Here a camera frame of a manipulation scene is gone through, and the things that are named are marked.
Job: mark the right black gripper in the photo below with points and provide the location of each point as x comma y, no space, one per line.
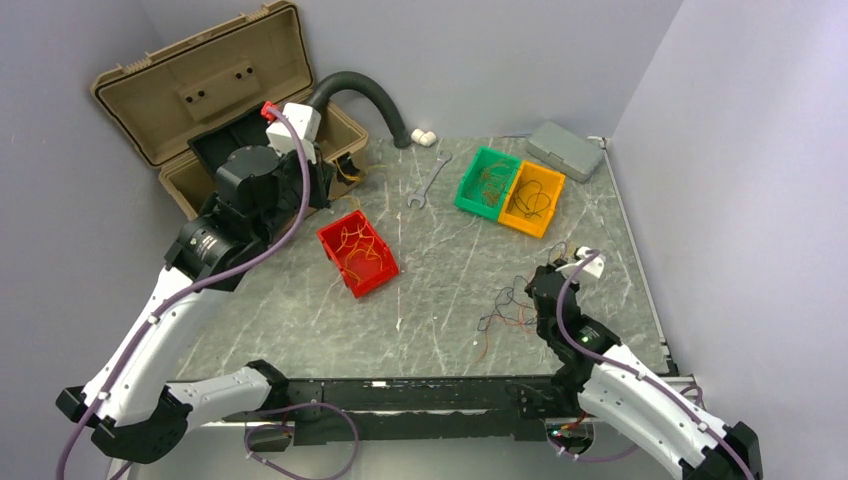
551,266

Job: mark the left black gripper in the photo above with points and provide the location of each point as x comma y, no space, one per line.
323,175

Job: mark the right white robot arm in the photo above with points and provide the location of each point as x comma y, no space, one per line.
602,377

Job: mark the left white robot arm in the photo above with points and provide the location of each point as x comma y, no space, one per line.
134,410

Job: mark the black toolbox tray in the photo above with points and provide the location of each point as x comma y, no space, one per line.
213,147

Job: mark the orange plastic bin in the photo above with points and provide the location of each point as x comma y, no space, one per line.
532,199

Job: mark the red plastic bin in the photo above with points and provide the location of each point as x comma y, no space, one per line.
363,259

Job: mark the green plastic bin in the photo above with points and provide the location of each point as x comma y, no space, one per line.
483,188

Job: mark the tan plastic toolbox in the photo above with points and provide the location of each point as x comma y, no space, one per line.
200,83

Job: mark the grey plastic case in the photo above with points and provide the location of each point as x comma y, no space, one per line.
560,149

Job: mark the silver open-end wrench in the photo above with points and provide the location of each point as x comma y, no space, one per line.
419,197

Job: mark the white pipe fitting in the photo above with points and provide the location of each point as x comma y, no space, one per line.
423,138

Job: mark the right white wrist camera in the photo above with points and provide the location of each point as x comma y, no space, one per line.
587,266

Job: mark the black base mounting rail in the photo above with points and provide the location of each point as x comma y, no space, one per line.
523,408

